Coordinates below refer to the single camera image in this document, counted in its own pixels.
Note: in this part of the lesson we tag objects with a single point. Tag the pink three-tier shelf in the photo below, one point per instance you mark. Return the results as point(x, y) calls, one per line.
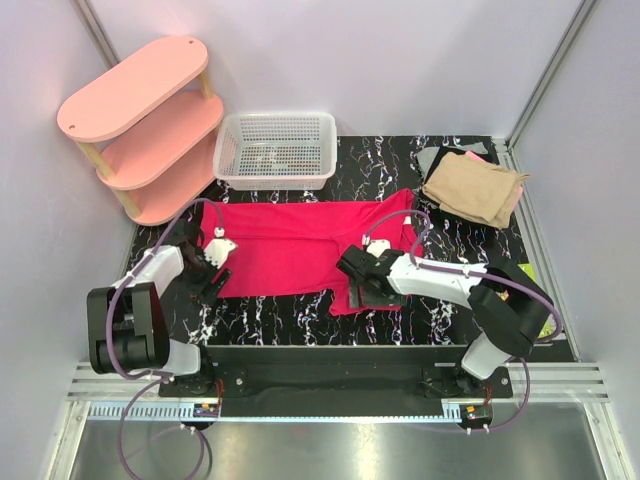
point(148, 125)

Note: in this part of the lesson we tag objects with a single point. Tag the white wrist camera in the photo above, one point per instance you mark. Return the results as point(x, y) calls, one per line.
point(375, 245)
point(218, 250)

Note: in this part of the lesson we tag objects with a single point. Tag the red t shirt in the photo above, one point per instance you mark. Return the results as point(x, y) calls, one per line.
point(293, 248)

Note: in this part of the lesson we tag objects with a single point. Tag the folded beige t shirt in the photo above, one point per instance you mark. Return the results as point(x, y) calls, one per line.
point(473, 191)

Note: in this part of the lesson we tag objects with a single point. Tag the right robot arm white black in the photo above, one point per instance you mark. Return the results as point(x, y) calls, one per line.
point(508, 307)

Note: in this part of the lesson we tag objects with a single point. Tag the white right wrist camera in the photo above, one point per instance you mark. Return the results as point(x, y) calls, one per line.
point(375, 245)

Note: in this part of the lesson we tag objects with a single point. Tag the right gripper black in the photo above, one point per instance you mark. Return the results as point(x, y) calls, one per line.
point(355, 297)

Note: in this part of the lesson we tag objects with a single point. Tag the green treehouse book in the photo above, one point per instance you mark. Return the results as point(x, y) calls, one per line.
point(528, 269)

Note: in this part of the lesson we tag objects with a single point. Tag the grey folded cloth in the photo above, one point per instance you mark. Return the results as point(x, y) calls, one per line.
point(429, 158)

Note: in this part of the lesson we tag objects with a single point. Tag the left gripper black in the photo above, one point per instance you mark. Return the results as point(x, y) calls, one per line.
point(201, 288)

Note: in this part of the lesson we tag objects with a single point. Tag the white perforated plastic basket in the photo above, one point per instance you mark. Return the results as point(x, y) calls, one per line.
point(276, 151)

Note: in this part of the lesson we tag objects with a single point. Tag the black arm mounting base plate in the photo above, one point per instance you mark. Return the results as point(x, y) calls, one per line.
point(244, 371)

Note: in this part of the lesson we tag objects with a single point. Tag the pink folded cloth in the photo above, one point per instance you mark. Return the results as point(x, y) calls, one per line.
point(480, 160)

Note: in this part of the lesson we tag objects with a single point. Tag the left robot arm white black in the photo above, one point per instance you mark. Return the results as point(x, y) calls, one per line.
point(127, 331)

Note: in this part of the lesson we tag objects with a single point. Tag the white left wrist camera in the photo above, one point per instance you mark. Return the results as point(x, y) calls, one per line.
point(218, 250)

